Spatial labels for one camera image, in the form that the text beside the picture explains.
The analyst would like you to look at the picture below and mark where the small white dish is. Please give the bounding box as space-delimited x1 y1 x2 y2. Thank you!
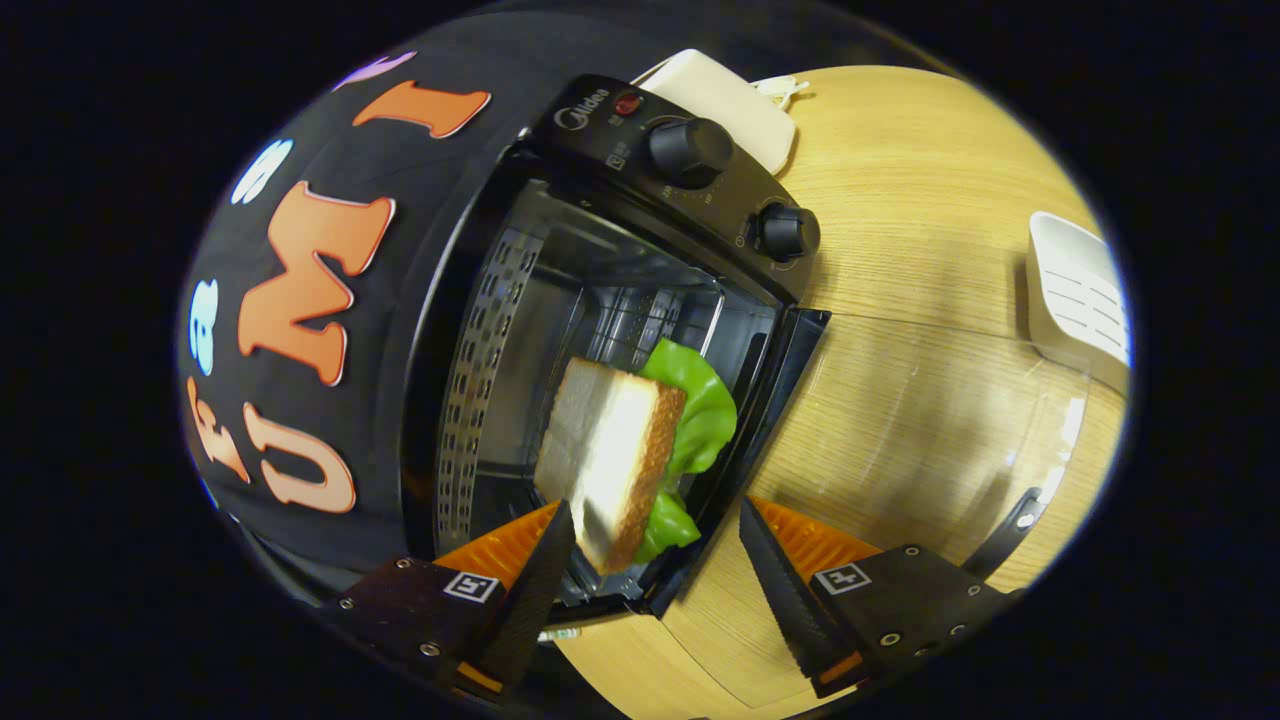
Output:
752 75 813 111

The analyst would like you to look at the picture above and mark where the white rectangular tray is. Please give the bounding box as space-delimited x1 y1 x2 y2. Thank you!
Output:
1027 211 1134 396

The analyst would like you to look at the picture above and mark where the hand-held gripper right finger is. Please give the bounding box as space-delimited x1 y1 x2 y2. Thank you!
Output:
738 497 1016 700

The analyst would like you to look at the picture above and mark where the black toaster oven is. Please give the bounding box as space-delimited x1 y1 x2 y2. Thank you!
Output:
400 73 1096 713

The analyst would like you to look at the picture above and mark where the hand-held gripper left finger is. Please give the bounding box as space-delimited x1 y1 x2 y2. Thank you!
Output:
338 500 578 701

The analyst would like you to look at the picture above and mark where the white bread lettuce sandwich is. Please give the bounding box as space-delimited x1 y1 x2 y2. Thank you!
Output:
533 338 738 576

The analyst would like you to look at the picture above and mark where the white pop-up toaster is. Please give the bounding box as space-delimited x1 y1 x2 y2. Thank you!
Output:
632 48 798 176

